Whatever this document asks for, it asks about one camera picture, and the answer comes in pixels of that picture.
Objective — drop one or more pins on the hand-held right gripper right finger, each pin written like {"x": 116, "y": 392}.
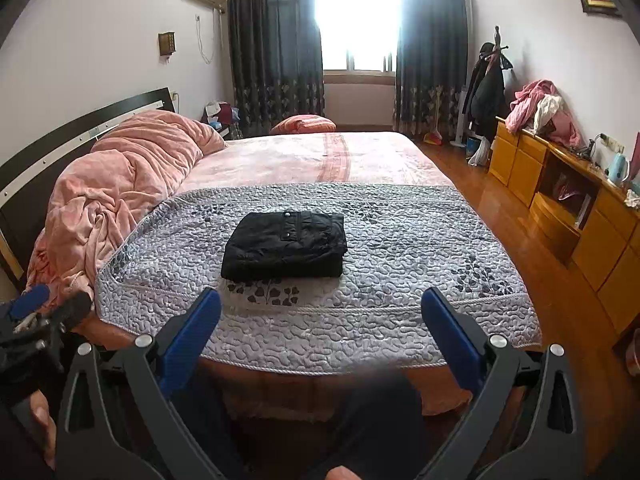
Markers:
{"x": 450, "y": 330}

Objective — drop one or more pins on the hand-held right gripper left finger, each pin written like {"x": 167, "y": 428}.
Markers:
{"x": 192, "y": 330}

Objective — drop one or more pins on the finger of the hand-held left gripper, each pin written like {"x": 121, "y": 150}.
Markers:
{"x": 75, "y": 310}
{"x": 30, "y": 301}

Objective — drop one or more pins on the black pants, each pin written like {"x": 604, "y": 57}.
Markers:
{"x": 285, "y": 250}

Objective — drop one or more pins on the person's left forearm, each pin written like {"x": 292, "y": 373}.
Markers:
{"x": 17, "y": 450}

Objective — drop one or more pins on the person's left hand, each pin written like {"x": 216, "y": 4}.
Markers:
{"x": 44, "y": 422}

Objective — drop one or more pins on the person's right hand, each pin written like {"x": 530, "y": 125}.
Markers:
{"x": 345, "y": 474}

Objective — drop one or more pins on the person's left leg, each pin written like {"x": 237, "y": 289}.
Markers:
{"x": 215, "y": 410}

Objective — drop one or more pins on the person's leg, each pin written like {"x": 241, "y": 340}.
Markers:
{"x": 370, "y": 420}
{"x": 215, "y": 410}

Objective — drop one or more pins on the grey quilted bedspread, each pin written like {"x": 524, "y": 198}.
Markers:
{"x": 400, "y": 260}

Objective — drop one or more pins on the person's right leg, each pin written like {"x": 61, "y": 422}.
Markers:
{"x": 370, "y": 420}

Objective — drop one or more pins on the pink comforter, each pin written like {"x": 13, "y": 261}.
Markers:
{"x": 125, "y": 175}

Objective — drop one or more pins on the dark wooden headboard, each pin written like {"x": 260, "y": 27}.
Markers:
{"x": 50, "y": 145}

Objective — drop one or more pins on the yellow wooden cabinet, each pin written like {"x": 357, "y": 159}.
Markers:
{"x": 605, "y": 250}

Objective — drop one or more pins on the white plastic bag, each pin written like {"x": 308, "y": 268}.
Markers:
{"x": 482, "y": 155}

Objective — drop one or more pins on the pink bag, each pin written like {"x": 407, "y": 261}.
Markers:
{"x": 570, "y": 189}

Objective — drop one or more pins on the blue paint bucket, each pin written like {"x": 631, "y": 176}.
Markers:
{"x": 471, "y": 146}

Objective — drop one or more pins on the bed with pink sheet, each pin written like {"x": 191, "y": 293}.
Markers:
{"x": 370, "y": 160}

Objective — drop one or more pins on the red dustpan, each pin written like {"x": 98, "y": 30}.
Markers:
{"x": 433, "y": 139}

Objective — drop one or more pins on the cluttered nightstand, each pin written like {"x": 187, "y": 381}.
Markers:
{"x": 222, "y": 117}

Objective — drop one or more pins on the white tower fan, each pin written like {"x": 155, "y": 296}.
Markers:
{"x": 462, "y": 115}

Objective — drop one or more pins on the yellow broom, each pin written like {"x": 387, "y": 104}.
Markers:
{"x": 437, "y": 110}

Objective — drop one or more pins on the white crumpled tissue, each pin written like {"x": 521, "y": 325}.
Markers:
{"x": 632, "y": 200}

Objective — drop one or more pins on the light blue kettle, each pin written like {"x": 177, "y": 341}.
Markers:
{"x": 617, "y": 169}

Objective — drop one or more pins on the pink striped pillow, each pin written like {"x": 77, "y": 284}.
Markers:
{"x": 302, "y": 124}

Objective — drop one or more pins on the pile of pink clothes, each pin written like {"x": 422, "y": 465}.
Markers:
{"x": 525, "y": 105}

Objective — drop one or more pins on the coat rack with dark coats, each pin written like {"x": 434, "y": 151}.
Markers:
{"x": 487, "y": 95}

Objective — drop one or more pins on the white garment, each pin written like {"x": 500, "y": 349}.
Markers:
{"x": 547, "y": 112}

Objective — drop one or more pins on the white power strip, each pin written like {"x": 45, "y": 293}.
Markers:
{"x": 611, "y": 143}

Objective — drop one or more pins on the bright window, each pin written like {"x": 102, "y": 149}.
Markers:
{"x": 357, "y": 10}

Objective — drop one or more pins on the small wooden wall box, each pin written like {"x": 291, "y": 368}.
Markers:
{"x": 167, "y": 43}

